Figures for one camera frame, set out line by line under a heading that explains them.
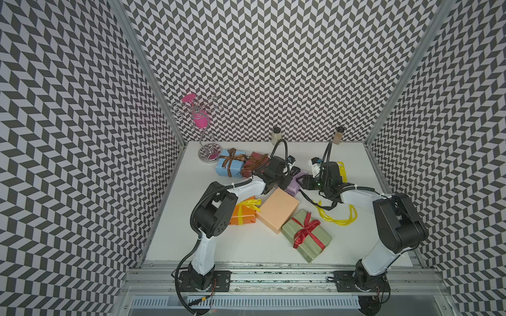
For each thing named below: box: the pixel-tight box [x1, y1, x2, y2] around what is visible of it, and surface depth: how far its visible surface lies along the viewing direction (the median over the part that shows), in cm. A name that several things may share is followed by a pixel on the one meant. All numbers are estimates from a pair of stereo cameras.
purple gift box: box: [286, 170, 308, 198], surface depth 93 cm
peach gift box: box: [255, 187, 300, 235], surface depth 88 cm
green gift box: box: [280, 208, 333, 264], surface depth 81 cm
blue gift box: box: [214, 149, 246, 178], surface depth 102 cm
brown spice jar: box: [333, 126, 345, 145], surface depth 115 cm
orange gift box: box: [229, 195, 257, 226], surface depth 85 cm
